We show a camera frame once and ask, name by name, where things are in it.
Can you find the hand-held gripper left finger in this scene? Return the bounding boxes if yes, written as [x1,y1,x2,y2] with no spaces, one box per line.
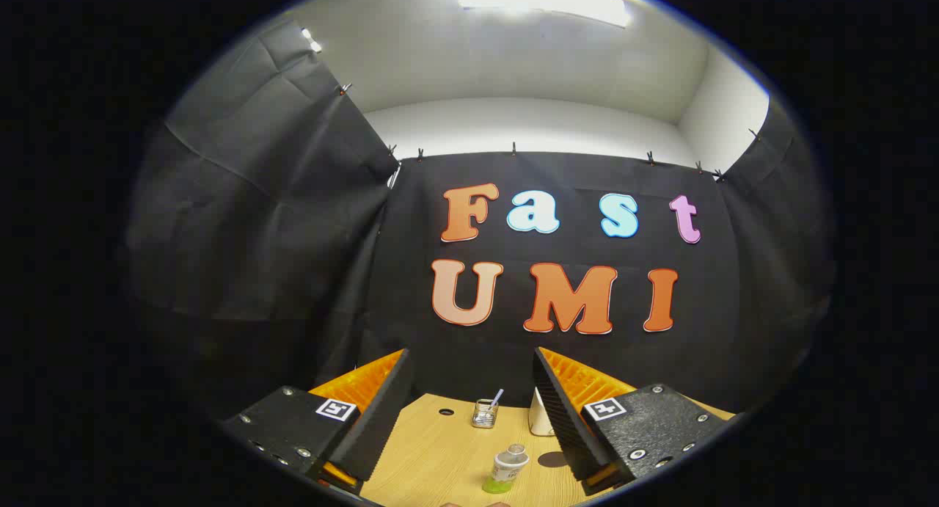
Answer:
[220,348,413,495]

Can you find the cream toaster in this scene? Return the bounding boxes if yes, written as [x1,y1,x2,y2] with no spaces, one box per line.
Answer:
[528,387,557,437]

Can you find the black backdrop cloth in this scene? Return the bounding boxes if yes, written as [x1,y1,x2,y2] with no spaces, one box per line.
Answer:
[125,19,837,421]

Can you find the clear juice bottle white label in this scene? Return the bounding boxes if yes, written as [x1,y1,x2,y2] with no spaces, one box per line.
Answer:
[482,443,530,495]

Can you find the wooden table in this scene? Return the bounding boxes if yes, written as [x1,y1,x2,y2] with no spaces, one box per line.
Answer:
[359,393,737,507]

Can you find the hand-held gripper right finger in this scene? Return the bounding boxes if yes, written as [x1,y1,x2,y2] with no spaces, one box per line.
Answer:
[533,346,737,497]

